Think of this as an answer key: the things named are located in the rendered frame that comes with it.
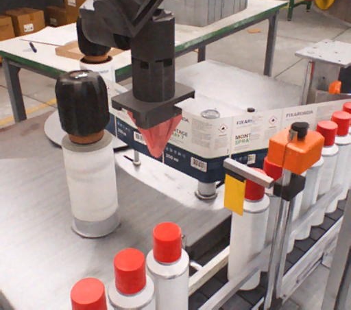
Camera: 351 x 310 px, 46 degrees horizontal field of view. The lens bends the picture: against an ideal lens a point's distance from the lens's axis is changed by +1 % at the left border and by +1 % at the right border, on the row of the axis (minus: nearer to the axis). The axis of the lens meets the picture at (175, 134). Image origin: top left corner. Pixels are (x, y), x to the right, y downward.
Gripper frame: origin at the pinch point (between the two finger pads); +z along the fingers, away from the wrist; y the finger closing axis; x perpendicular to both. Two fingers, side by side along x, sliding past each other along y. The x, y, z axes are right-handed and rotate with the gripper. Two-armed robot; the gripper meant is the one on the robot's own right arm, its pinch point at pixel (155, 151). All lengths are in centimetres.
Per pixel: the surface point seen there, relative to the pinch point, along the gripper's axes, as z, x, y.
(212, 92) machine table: 28, -46, -72
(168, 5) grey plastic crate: 22, -137, -140
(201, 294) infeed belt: 21.5, 10.2, 0.6
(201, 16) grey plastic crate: 25, -114, -144
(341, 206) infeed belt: 21.8, 16.3, -35.0
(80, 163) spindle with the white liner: 5.7, -12.8, 4.9
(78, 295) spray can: 0.8, 12.5, 22.1
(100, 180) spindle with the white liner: 9.5, -11.2, 2.6
